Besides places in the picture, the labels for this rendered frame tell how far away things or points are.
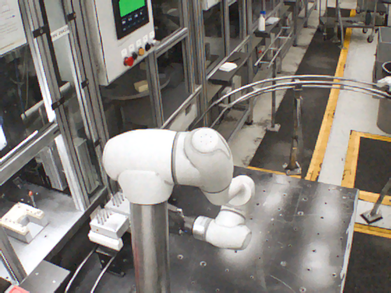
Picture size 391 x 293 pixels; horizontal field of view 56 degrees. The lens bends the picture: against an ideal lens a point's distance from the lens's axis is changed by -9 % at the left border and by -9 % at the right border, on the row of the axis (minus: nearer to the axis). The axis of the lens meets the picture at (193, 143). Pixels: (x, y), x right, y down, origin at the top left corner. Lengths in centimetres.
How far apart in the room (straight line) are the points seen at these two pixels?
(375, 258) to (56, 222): 194
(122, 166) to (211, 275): 81
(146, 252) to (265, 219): 91
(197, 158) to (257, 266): 87
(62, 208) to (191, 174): 90
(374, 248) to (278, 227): 108
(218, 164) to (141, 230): 28
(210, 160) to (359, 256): 191
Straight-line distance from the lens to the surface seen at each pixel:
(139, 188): 98
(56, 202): 177
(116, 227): 155
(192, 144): 90
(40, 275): 150
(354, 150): 362
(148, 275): 110
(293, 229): 184
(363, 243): 277
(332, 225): 188
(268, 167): 329
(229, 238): 144
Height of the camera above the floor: 199
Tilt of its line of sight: 33 degrees down
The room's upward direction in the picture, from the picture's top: 5 degrees counter-clockwise
